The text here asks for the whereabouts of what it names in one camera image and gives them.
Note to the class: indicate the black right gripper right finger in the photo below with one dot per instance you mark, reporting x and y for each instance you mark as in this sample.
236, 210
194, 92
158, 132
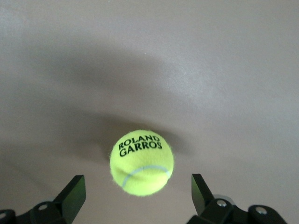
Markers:
210, 210

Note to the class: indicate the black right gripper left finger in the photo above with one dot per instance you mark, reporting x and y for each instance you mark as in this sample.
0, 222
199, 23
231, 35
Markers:
67, 198

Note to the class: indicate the yellow Roland Garros tennis ball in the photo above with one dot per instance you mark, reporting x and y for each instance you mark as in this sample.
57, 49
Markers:
142, 163

